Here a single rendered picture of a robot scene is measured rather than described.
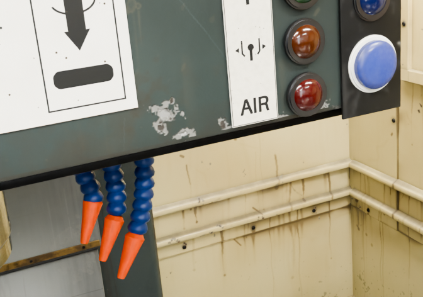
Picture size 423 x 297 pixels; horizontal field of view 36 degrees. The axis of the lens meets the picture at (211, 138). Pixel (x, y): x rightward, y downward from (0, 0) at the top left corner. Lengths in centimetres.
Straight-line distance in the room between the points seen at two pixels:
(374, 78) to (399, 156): 119
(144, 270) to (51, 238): 20
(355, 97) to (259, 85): 7
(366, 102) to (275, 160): 123
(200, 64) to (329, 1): 9
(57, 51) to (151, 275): 88
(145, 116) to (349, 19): 14
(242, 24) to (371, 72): 9
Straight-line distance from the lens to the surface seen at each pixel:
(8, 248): 56
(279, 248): 175
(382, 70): 41
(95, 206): 56
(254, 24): 37
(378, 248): 178
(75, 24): 34
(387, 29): 42
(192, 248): 162
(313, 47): 39
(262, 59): 38
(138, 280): 118
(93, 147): 35
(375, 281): 184
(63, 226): 105
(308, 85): 39
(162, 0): 35
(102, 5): 34
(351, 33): 41
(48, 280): 109
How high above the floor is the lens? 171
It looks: 18 degrees down
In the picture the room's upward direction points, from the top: 5 degrees counter-clockwise
